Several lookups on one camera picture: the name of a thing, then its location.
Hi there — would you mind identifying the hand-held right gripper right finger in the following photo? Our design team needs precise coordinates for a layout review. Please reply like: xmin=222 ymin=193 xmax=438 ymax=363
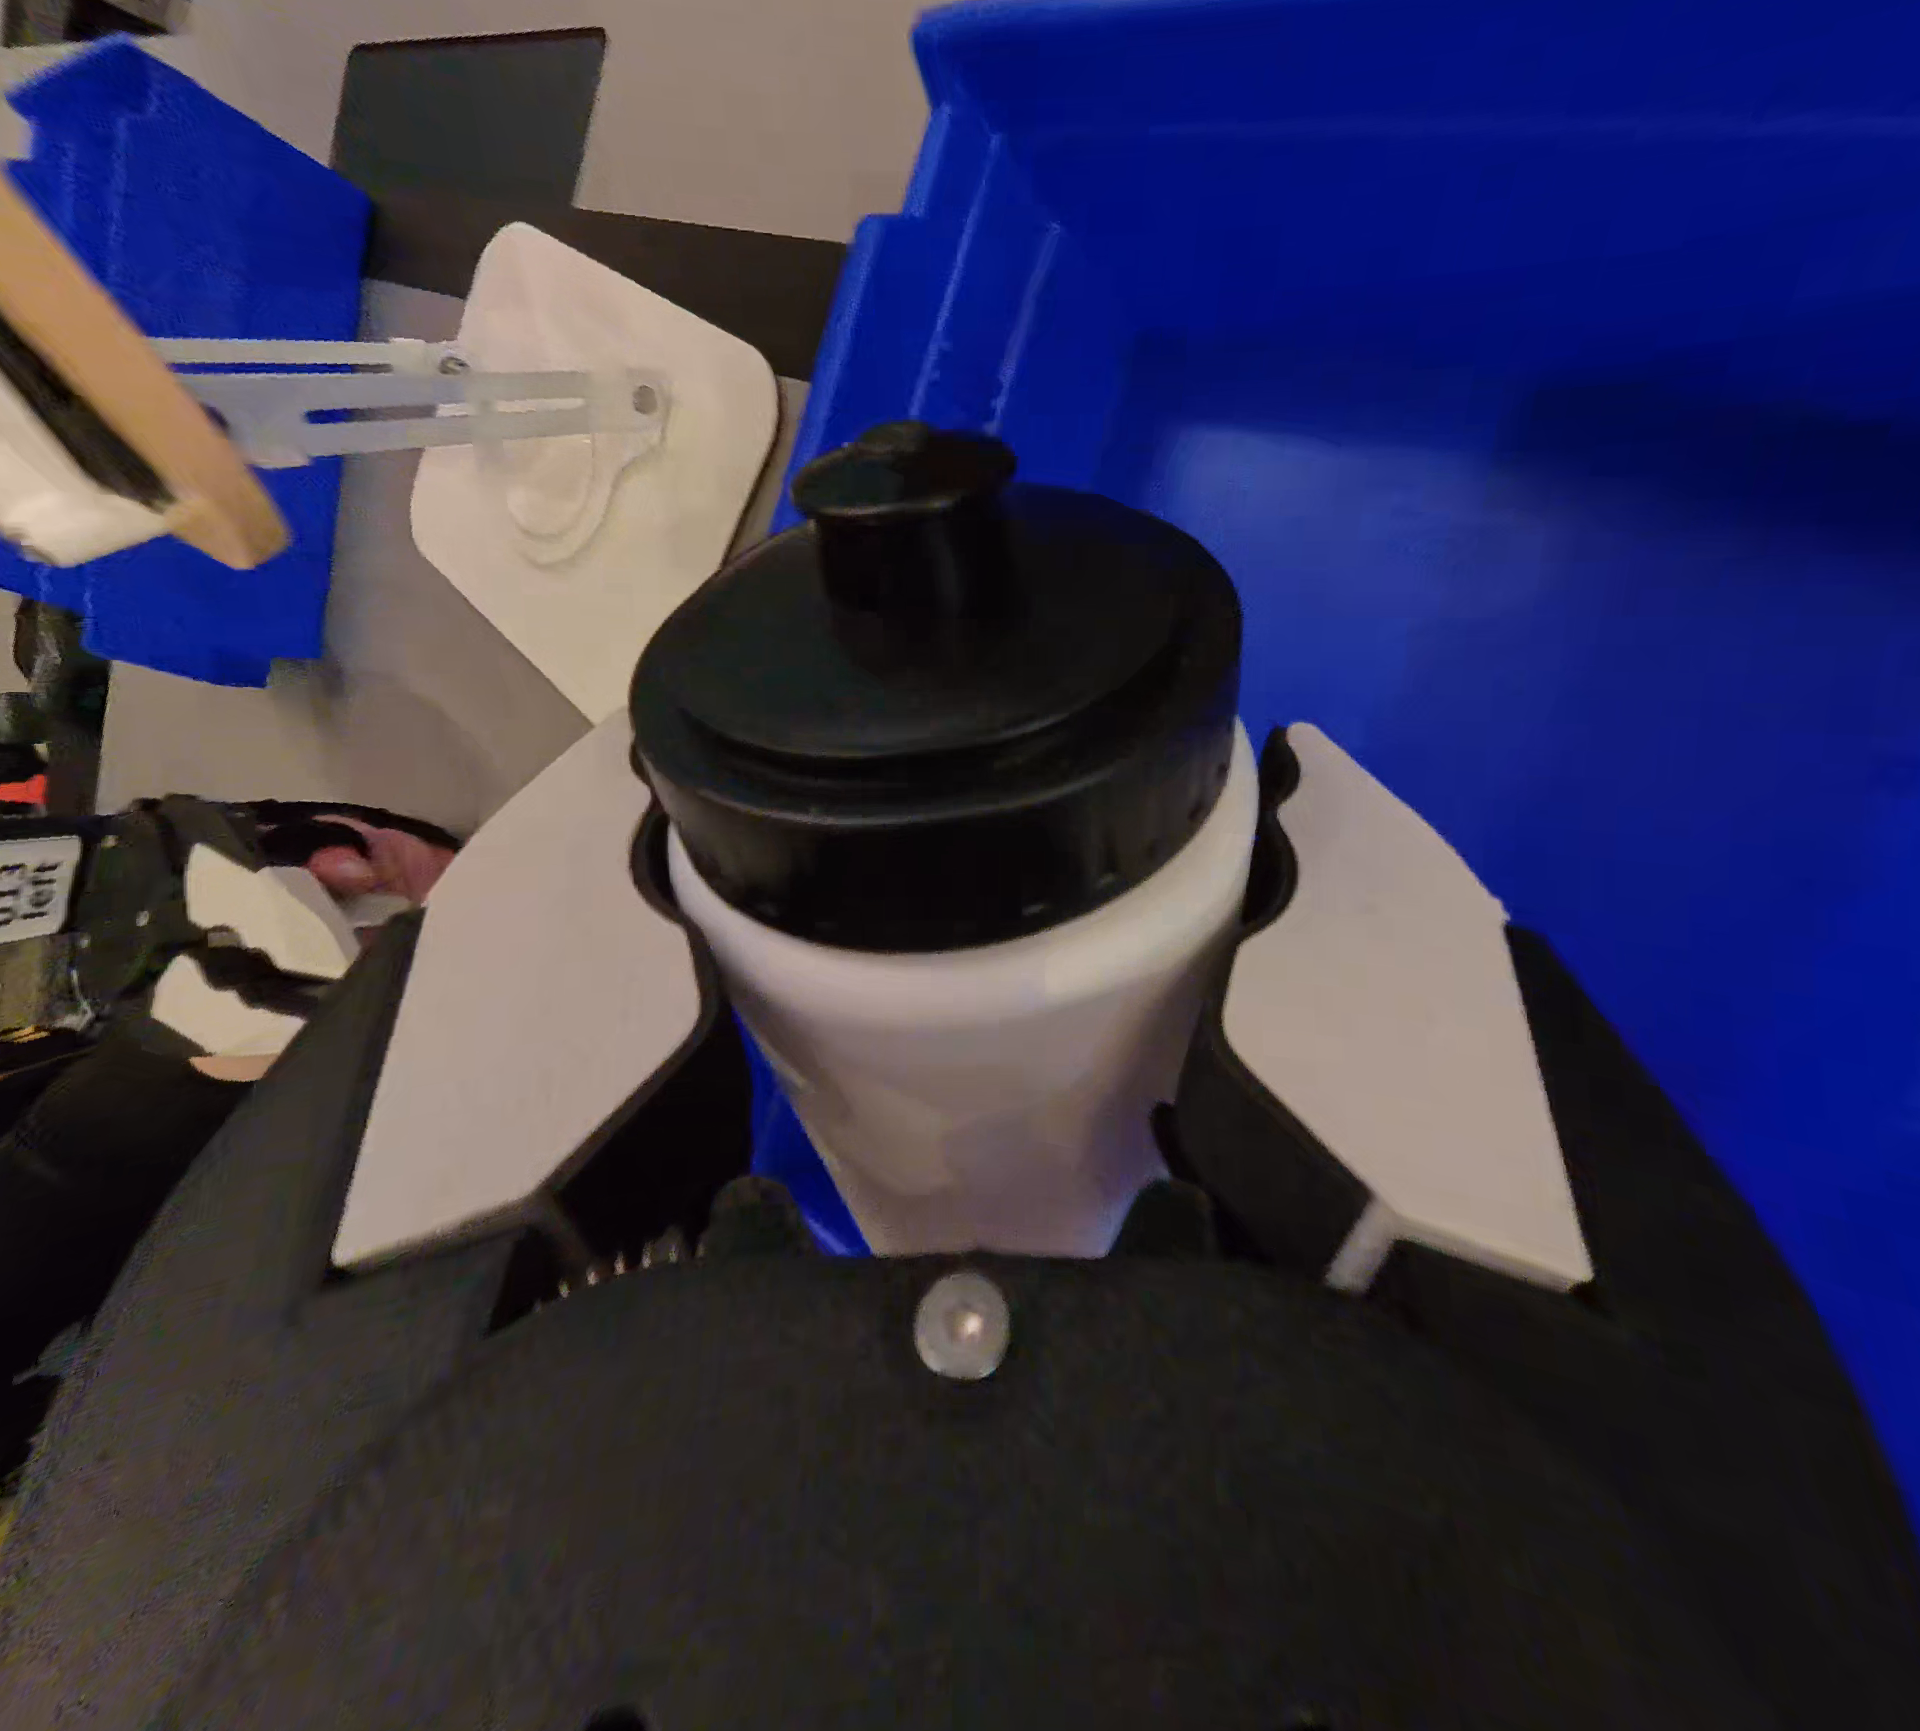
xmin=1152 ymin=719 xmax=1595 ymax=1297

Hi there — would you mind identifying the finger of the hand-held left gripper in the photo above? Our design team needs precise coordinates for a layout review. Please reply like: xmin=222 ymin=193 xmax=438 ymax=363
xmin=150 ymin=957 xmax=330 ymax=1057
xmin=185 ymin=845 xmax=362 ymax=983

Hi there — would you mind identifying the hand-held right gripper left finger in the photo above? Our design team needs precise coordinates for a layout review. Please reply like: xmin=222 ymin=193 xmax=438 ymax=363
xmin=331 ymin=707 xmax=756 ymax=1289

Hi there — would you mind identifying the white bottle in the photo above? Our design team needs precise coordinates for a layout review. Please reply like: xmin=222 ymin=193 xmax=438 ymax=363
xmin=663 ymin=717 xmax=1262 ymax=1259

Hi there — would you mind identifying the black bottle lid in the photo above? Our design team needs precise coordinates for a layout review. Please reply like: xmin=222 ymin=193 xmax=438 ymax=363
xmin=630 ymin=423 xmax=1248 ymax=953

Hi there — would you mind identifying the blue plastic bin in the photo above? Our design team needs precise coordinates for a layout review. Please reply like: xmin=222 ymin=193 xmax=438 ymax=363
xmin=0 ymin=35 xmax=373 ymax=689
xmin=749 ymin=0 xmax=1920 ymax=1537

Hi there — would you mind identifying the person's left hand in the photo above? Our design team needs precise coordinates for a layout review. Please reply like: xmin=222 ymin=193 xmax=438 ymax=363
xmin=306 ymin=823 xmax=460 ymax=907

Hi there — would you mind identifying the white stand base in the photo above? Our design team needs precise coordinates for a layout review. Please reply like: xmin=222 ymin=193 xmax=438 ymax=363
xmin=407 ymin=223 xmax=782 ymax=725

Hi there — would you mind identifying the clear acrylic holder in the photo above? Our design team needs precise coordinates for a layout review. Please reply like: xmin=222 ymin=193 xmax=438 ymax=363
xmin=150 ymin=335 xmax=673 ymax=563

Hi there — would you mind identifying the black tape strip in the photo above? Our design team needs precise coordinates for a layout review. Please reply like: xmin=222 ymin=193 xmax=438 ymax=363
xmin=365 ymin=193 xmax=850 ymax=383

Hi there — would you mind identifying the black rectangular mat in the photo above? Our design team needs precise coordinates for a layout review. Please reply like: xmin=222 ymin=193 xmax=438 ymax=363
xmin=331 ymin=27 xmax=609 ymax=209

